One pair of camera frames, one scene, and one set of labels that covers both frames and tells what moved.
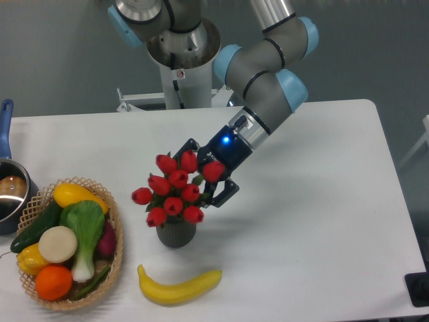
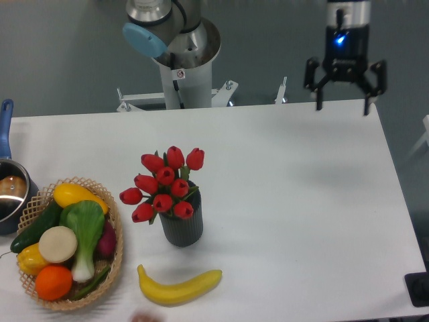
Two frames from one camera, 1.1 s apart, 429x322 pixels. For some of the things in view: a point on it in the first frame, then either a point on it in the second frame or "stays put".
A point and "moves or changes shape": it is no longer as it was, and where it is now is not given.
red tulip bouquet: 177,192 moves or changes shape
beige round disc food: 57,244 stays put
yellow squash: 66,194 stays put
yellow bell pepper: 30,260 stays put
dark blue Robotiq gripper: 226,147 → 346,55
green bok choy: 86,221 stays put
